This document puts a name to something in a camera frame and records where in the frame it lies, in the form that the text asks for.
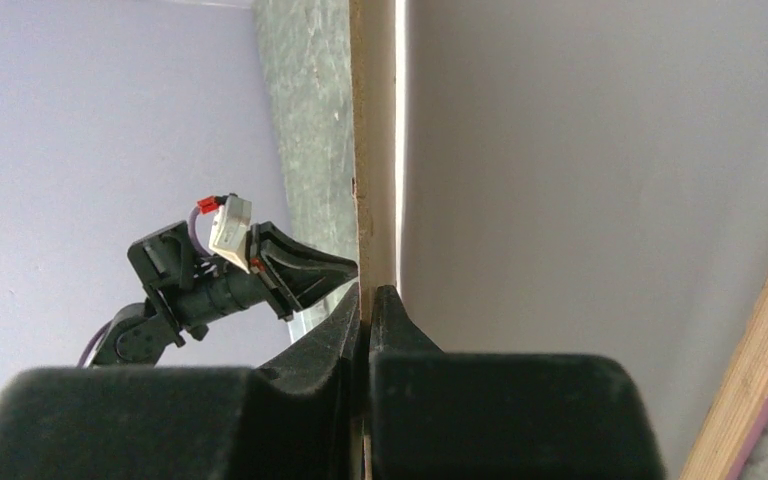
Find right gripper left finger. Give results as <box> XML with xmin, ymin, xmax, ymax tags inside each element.
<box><xmin>0</xmin><ymin>287</ymin><xmax>360</xmax><ymax>479</ymax></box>

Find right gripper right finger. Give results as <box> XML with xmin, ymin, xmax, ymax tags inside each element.
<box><xmin>369</xmin><ymin>285</ymin><xmax>667</xmax><ymax>479</ymax></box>

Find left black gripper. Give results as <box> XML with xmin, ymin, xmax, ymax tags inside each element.
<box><xmin>191</xmin><ymin>222</ymin><xmax>358</xmax><ymax>325</ymax></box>

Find brown backing board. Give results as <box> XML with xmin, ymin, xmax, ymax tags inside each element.
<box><xmin>349</xmin><ymin>0</ymin><xmax>397</xmax><ymax>479</ymax></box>

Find seascape photo print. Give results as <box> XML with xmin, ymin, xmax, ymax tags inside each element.
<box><xmin>400</xmin><ymin>1</ymin><xmax>768</xmax><ymax>478</ymax></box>

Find pink wooden picture frame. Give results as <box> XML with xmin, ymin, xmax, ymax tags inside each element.
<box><xmin>679</xmin><ymin>275</ymin><xmax>768</xmax><ymax>479</ymax></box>

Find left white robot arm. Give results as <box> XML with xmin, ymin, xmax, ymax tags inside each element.
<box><xmin>79</xmin><ymin>221</ymin><xmax>358</xmax><ymax>367</ymax></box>

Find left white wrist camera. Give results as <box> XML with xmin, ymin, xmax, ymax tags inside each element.
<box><xmin>208</xmin><ymin>194</ymin><xmax>252</xmax><ymax>273</ymax></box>

